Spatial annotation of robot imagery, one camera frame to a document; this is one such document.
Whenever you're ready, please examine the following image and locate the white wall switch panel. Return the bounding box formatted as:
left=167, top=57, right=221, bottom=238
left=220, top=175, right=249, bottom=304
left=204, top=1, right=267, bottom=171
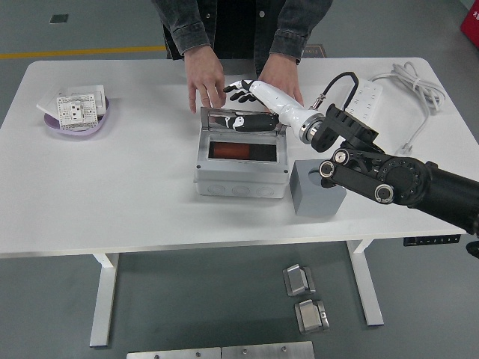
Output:
left=67, top=85, right=107, bottom=115

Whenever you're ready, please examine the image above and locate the red board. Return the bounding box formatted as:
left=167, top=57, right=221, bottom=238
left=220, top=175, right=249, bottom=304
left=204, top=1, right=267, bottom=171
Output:
left=460, top=0, right=479, bottom=44

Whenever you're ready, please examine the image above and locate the white table leg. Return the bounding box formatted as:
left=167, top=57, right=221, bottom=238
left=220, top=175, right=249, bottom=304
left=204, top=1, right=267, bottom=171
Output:
left=346, top=239, right=385, bottom=327
left=89, top=252, right=120, bottom=348

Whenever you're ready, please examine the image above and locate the white socket module with holes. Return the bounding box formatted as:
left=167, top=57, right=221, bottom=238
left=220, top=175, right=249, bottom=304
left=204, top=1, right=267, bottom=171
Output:
left=55, top=93, right=100, bottom=132

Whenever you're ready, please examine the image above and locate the dark floor sign with lettering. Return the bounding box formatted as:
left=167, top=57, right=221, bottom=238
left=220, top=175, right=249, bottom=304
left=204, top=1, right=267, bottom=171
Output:
left=301, top=43, right=327, bottom=59

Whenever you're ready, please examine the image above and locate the person's right hand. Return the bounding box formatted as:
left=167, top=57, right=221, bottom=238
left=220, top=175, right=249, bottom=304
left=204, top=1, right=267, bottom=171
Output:
left=185, top=48, right=228, bottom=114

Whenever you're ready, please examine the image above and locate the steel foot block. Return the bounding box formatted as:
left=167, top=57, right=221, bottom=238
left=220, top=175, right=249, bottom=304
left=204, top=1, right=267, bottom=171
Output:
left=283, top=263, right=317, bottom=298
left=294, top=298, right=331, bottom=334

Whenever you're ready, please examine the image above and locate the grey junction box clear lid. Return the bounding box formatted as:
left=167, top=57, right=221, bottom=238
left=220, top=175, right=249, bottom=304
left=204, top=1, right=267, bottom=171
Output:
left=193, top=106, right=291, bottom=197

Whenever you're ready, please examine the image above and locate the white flat cover plate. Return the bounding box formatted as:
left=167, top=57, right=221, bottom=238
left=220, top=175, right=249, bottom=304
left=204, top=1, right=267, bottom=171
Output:
left=36, top=89, right=61, bottom=117

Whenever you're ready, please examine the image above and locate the yellow floor tape line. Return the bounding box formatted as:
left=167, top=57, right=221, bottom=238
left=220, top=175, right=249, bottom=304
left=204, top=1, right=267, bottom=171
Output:
left=0, top=44, right=166, bottom=61

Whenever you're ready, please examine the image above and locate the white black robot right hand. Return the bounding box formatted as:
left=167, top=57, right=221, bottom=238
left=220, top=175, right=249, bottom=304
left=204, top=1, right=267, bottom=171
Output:
left=223, top=79, right=314, bottom=132

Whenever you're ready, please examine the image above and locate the grey cube with round hole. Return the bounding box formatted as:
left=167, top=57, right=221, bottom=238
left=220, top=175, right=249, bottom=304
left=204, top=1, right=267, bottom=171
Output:
left=288, top=159, right=347, bottom=217

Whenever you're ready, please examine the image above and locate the white power strip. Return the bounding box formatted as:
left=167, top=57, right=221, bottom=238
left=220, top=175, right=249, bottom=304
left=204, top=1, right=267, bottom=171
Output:
left=343, top=77, right=383, bottom=123

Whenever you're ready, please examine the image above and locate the steel base plate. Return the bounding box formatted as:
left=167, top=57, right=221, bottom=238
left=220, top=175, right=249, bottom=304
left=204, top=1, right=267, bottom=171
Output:
left=126, top=346, right=222, bottom=359
left=222, top=340, right=315, bottom=359

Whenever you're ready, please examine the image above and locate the purple shallow bowl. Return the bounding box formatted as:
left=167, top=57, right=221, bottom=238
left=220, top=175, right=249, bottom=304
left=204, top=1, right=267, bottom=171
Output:
left=43, top=95, right=112, bottom=136

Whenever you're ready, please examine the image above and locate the white power cord with plug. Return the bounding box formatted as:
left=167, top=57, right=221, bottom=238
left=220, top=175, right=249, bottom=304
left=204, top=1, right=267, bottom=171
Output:
left=368, top=61, right=447, bottom=155

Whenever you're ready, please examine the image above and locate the person's torso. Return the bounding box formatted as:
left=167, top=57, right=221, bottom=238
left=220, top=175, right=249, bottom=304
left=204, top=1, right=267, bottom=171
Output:
left=162, top=0, right=311, bottom=70

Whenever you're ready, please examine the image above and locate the person's left hand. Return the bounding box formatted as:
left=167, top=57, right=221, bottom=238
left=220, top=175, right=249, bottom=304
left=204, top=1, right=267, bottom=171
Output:
left=257, top=52, right=304, bottom=108

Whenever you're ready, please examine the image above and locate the orange cylinder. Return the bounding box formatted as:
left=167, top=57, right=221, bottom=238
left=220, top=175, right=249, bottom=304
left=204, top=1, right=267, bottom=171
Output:
left=210, top=141, right=251, bottom=158

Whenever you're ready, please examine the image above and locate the black table control panel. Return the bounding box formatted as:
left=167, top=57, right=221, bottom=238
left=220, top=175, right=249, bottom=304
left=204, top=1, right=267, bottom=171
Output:
left=403, top=234, right=462, bottom=247

